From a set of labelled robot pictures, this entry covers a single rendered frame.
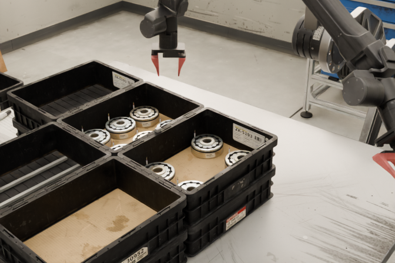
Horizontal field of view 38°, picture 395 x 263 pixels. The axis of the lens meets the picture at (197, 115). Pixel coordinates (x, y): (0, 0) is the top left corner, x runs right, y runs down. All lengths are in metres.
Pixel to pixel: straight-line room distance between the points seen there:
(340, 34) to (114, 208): 0.79
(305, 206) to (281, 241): 0.19
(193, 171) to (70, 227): 0.42
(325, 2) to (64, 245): 0.87
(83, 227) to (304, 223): 0.66
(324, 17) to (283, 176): 0.84
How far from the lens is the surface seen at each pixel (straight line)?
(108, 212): 1.60
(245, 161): 1.62
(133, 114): 2.01
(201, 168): 1.75
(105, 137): 1.88
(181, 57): 1.76
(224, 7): 4.98
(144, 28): 1.69
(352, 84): 1.14
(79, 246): 1.51
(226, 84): 4.17
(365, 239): 1.75
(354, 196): 1.91
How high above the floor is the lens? 1.82
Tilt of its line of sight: 29 degrees down
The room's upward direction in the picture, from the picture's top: 1 degrees counter-clockwise
